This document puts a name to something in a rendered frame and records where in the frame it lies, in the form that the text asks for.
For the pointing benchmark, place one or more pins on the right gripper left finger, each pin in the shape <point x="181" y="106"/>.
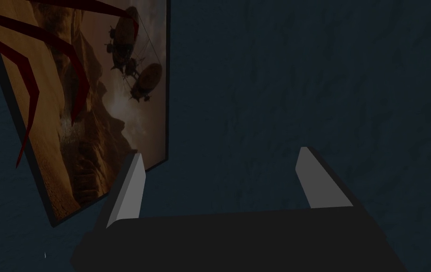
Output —
<point x="130" y="192"/>

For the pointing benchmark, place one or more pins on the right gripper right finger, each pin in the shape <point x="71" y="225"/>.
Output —
<point x="323" y="185"/>

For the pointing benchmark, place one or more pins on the framed airship wall picture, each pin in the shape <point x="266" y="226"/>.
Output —
<point x="94" y="105"/>

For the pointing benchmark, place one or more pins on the dark red leafed plant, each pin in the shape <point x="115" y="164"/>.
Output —
<point x="30" y="79"/>

